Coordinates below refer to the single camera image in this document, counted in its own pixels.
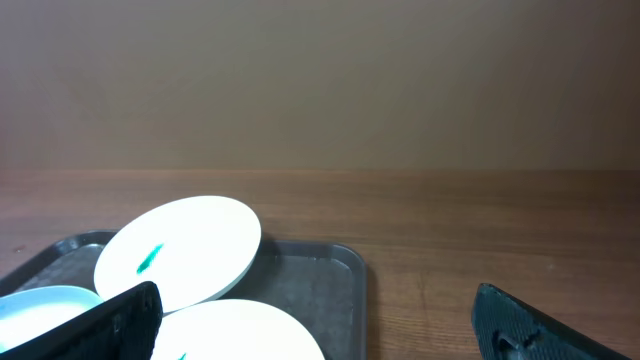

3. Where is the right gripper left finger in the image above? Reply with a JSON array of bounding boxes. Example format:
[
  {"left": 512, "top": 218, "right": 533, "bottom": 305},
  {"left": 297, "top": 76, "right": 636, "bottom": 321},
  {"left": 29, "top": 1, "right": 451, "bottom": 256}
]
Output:
[{"left": 1, "top": 281, "right": 163, "bottom": 360}]

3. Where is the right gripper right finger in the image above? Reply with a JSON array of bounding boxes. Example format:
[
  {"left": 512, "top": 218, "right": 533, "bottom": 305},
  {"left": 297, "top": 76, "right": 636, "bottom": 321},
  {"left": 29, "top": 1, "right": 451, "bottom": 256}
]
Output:
[{"left": 471, "top": 283, "right": 630, "bottom": 360}]

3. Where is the white plate top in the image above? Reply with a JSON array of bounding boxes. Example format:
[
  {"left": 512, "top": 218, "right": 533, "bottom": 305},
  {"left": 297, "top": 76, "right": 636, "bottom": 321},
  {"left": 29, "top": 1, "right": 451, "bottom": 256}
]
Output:
[{"left": 93, "top": 195, "right": 262, "bottom": 313}]

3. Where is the white plate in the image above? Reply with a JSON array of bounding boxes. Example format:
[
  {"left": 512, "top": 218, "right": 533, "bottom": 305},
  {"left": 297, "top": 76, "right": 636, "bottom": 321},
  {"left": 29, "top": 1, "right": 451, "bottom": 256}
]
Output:
[
  {"left": 151, "top": 299, "right": 324, "bottom": 360},
  {"left": 93, "top": 195, "right": 262, "bottom": 313},
  {"left": 1, "top": 285, "right": 103, "bottom": 352}
]

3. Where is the dark brown serving tray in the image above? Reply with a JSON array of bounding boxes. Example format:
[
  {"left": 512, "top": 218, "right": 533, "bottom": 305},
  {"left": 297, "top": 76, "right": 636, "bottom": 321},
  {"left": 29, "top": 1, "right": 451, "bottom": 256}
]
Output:
[{"left": 1, "top": 230, "right": 367, "bottom": 360}]

